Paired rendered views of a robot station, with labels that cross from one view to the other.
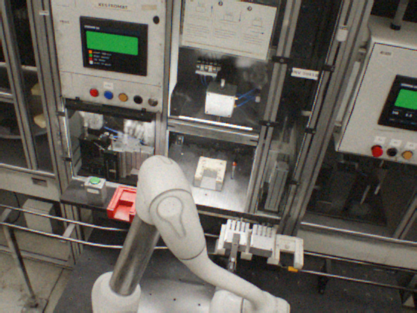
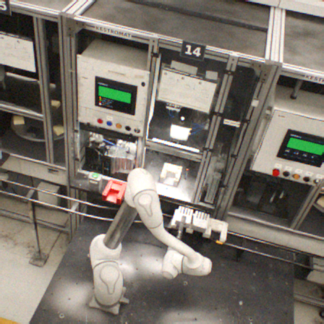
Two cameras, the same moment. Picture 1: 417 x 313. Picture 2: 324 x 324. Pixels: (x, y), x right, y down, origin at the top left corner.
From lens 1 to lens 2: 0.83 m
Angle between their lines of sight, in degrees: 4
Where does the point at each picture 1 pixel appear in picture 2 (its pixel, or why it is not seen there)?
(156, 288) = (129, 247)
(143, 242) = (127, 217)
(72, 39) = (89, 88)
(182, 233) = (150, 213)
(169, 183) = (145, 186)
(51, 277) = (50, 239)
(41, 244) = (44, 214)
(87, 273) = (84, 235)
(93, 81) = (100, 114)
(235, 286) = (178, 246)
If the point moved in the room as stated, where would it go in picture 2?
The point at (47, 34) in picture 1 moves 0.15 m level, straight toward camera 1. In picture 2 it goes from (71, 82) to (75, 97)
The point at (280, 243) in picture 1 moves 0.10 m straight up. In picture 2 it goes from (212, 224) to (215, 215)
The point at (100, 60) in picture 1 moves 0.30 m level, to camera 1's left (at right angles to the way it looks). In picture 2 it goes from (105, 103) to (55, 94)
